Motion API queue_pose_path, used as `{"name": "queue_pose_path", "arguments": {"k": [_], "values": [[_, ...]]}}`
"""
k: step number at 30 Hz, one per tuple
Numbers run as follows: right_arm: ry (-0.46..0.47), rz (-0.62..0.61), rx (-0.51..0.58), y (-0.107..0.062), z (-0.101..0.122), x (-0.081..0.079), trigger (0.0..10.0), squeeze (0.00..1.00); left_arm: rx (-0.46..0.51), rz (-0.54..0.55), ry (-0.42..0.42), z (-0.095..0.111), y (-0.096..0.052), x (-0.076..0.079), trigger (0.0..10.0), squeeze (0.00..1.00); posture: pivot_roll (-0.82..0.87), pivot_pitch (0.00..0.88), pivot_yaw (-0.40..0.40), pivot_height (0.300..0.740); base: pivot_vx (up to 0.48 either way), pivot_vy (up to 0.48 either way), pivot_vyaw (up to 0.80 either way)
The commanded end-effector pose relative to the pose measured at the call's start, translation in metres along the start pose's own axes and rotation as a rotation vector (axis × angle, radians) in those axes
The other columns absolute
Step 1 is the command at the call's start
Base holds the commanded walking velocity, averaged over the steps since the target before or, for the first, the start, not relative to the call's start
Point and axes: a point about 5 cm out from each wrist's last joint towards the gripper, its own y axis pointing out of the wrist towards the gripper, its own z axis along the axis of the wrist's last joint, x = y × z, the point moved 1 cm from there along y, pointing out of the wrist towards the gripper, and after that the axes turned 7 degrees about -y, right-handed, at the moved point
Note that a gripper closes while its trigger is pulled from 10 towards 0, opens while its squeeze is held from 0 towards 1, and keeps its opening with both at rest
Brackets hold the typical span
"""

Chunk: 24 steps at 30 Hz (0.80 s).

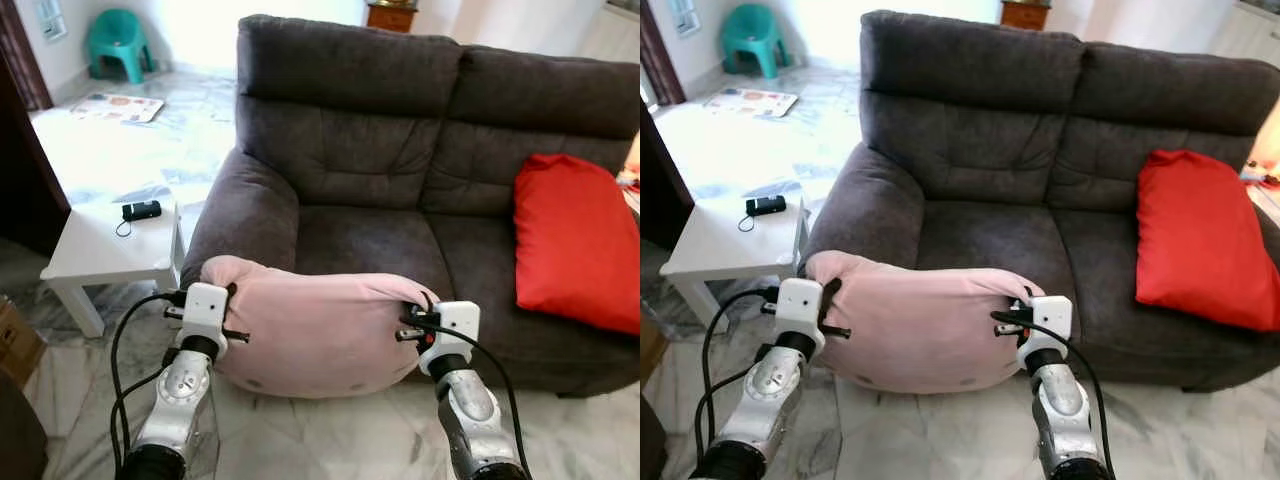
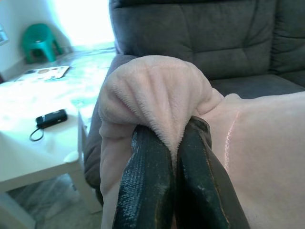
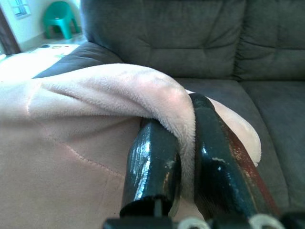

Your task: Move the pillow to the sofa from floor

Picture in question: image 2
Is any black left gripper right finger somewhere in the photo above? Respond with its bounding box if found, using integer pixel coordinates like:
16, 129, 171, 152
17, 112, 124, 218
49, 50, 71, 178
175, 115, 250, 229

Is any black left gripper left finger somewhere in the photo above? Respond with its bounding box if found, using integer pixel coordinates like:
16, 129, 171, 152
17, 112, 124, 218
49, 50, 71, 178
116, 125, 176, 229

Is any grey fabric sofa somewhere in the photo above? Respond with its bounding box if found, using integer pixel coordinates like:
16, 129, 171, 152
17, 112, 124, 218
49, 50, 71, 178
83, 0, 305, 207

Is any white side table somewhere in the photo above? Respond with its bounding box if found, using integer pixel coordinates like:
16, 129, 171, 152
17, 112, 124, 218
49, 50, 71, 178
0, 50, 115, 229

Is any printed paper sheet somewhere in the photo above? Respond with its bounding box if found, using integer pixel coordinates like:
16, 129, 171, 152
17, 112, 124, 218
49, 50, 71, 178
14, 65, 70, 83

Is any green plastic stool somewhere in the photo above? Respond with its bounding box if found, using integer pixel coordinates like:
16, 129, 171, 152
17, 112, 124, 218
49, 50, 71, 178
22, 23, 63, 64

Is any black device with strap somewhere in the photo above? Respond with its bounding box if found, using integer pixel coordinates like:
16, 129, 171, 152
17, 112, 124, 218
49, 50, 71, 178
29, 109, 68, 142

